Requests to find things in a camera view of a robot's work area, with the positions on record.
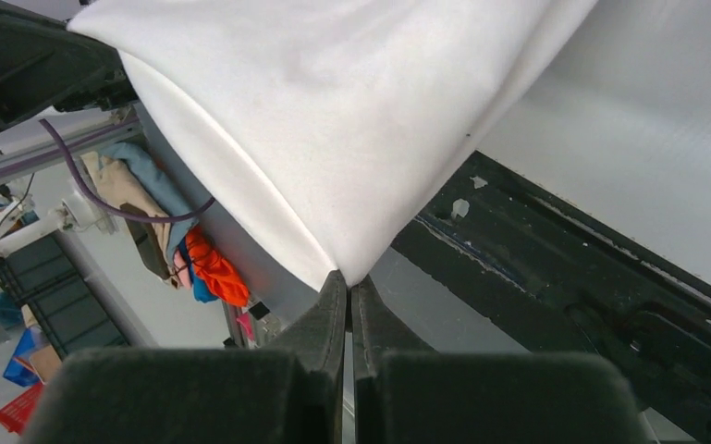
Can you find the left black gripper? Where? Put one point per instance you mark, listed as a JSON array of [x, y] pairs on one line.
[[42, 65]]

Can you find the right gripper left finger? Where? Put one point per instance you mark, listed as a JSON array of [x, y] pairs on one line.
[[314, 344]]

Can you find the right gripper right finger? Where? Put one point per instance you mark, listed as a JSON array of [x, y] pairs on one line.
[[376, 334]]

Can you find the white t-shirt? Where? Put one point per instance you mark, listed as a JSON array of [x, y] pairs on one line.
[[324, 127]]

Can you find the background clothes pile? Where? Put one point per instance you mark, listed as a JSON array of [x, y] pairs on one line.
[[179, 253]]

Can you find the dark storage shelf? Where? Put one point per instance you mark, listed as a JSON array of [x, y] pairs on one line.
[[69, 313]]

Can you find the blue and red bins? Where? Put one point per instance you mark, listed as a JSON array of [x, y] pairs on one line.
[[33, 363]]

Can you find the aluminium frame rail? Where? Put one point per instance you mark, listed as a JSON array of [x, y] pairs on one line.
[[45, 154]]

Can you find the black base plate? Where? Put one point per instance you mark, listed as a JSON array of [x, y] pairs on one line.
[[556, 279]]

